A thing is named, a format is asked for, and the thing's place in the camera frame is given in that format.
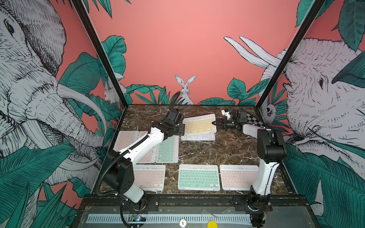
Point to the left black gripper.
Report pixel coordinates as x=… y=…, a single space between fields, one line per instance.
x=182 y=129

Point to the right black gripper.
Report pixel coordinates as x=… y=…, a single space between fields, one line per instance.
x=225 y=125

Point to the white keyboard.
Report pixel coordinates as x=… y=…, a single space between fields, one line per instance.
x=200 y=137

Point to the yellow keyboard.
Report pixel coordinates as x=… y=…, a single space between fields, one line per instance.
x=200 y=125

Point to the green keyboard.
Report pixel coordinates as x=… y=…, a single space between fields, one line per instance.
x=168 y=150
x=194 y=177

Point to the pink keyboard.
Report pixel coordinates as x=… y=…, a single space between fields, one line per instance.
x=238 y=177
x=125 y=139
x=150 y=156
x=150 y=177

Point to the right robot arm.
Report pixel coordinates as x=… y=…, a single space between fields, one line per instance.
x=271 y=150

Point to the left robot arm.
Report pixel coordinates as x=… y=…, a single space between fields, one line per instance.
x=117 y=175

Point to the checkerboard calibration plate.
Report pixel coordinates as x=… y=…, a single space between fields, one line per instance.
x=255 y=121

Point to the yellow round button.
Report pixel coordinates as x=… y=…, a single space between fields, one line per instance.
x=212 y=224

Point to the white vented strip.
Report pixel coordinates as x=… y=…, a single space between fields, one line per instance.
x=168 y=218

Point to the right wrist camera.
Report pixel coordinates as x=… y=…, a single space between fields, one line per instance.
x=226 y=114

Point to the black mounting rail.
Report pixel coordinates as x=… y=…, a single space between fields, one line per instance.
x=156 y=202

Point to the black frame post left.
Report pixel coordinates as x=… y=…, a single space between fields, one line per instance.
x=87 y=23

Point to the black frame post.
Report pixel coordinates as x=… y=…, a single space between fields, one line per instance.
x=87 y=23
x=301 y=32

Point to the black frame post right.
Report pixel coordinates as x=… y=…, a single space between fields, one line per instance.
x=301 y=32

